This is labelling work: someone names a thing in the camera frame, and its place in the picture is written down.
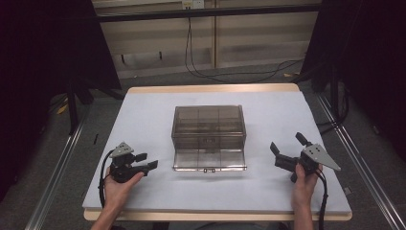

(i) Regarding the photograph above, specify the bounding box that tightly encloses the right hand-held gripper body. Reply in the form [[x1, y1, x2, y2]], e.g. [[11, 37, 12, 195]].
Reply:
[[274, 143, 342, 184]]

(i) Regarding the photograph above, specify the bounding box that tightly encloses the white wall socket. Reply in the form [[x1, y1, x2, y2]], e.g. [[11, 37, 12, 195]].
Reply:
[[181, 0, 205, 10]]

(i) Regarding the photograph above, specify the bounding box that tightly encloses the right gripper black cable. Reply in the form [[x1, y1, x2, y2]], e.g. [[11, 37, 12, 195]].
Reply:
[[315, 170, 329, 230]]

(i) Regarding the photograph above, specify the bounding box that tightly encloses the transparent brown plastic box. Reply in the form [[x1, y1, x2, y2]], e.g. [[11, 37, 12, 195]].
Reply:
[[170, 103, 248, 174]]

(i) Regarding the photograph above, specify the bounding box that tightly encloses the black curtain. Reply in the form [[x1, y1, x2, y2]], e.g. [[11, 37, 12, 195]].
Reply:
[[0, 0, 123, 202], [300, 0, 406, 162]]

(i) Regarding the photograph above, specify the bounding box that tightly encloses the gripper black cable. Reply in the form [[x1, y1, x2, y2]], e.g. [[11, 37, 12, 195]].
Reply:
[[98, 149, 117, 209], [315, 170, 329, 230]]

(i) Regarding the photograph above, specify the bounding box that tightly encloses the wooden table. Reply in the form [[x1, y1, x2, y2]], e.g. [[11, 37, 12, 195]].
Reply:
[[83, 82, 353, 222]]

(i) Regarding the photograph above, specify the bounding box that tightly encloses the person's right hand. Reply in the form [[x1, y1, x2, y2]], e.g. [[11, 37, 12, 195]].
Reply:
[[291, 162, 324, 210]]

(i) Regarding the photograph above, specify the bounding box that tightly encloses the black metal stand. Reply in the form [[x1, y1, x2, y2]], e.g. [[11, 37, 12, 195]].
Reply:
[[291, 60, 350, 135], [47, 75, 126, 137]]

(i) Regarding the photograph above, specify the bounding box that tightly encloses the black horizontal bar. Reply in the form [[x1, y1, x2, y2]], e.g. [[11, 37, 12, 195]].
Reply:
[[95, 3, 322, 23]]

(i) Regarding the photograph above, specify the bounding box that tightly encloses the white table mat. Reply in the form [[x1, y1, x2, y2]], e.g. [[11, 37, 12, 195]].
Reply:
[[81, 90, 352, 215]]

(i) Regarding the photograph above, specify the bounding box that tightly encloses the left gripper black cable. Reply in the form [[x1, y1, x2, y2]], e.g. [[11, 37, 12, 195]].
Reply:
[[98, 149, 117, 209]]

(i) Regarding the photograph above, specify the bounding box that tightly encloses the black floor cable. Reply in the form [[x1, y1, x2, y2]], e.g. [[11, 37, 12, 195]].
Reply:
[[188, 16, 305, 84], [184, 16, 305, 81]]

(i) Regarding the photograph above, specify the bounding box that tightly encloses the metal floor rail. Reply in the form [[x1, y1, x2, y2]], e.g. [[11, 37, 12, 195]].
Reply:
[[24, 104, 92, 230], [315, 91, 406, 230]]

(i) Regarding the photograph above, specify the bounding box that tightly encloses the person's left hand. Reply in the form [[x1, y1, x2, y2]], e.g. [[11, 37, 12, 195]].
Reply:
[[102, 166, 146, 213]]

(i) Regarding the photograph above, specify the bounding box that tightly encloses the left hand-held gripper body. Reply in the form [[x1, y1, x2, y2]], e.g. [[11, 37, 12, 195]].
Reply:
[[108, 141, 145, 184]]

